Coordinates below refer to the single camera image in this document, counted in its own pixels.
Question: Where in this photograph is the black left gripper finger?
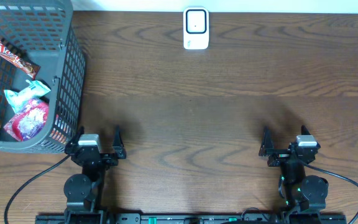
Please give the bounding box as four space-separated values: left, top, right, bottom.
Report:
112 126 125 153
70 126 84 146

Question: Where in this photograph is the red purple snack bag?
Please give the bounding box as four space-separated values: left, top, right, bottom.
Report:
4 98 49 142

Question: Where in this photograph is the teal white snack packet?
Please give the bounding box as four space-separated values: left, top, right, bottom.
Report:
4 80 51 113

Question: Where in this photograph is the orange brown snack bar wrapper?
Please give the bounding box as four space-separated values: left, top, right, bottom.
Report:
0 40 40 80

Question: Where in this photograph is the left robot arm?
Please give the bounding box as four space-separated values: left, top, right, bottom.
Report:
63 126 126 223

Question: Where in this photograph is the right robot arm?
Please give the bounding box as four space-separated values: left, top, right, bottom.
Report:
259 126 329 223

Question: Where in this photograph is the white barcode scanner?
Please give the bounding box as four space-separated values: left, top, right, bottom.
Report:
183 7 209 50

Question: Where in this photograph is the grey plastic mesh basket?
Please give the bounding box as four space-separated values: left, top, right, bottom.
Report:
0 0 86 154

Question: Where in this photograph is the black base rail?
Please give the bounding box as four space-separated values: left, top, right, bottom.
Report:
35 212 348 224

